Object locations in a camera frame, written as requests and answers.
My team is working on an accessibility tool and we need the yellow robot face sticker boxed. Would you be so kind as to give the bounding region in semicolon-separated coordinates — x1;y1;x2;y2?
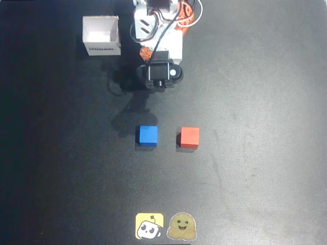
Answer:
135;212;165;240

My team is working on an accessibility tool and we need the white cardboard box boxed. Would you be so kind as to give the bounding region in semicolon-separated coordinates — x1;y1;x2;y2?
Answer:
82;15;122;57

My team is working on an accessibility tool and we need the black gripper-mounted camera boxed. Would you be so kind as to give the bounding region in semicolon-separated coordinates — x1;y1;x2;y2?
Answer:
136;51;183;93

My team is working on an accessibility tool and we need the blue cube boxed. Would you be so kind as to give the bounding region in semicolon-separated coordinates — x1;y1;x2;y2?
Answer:
138;125;158;147

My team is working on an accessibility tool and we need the white servo cable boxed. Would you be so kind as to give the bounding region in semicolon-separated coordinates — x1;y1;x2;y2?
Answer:
176;0;204;28

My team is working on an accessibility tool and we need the thin black cable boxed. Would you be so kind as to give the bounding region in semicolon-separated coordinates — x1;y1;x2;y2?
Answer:
129;10;164;43

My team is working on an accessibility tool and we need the smiling hugging face sticker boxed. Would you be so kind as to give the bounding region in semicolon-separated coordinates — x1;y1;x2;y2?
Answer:
166;212;197;241

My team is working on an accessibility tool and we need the red cube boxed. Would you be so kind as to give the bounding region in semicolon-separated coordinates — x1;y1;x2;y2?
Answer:
180;127;200;149

